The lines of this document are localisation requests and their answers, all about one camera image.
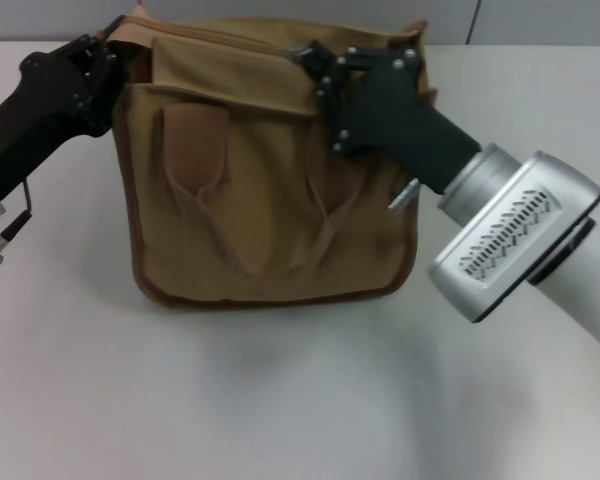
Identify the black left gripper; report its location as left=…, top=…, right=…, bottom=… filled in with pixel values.
left=0, top=14, right=142, bottom=199

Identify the khaki canvas food bag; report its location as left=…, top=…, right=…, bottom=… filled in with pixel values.
left=102, top=4, right=439, bottom=306

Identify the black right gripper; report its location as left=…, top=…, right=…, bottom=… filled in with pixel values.
left=284, top=41, right=482, bottom=196

